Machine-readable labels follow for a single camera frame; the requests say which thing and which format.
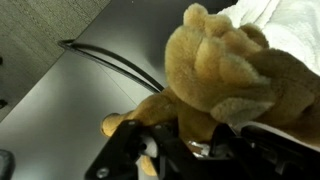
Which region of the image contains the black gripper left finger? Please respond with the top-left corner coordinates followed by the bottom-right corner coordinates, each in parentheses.
top-left (84, 120), bottom-right (180, 180)

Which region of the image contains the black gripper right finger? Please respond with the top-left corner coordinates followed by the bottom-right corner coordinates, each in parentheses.
top-left (209, 124), bottom-right (320, 180)

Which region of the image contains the brown plush moose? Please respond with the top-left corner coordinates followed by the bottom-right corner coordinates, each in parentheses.
top-left (100, 2), bottom-right (320, 177)

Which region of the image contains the white towel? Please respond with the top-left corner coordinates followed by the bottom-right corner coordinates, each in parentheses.
top-left (220, 0), bottom-right (320, 74)

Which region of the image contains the black cable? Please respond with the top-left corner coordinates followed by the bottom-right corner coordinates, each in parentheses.
top-left (58, 39), bottom-right (165, 94)

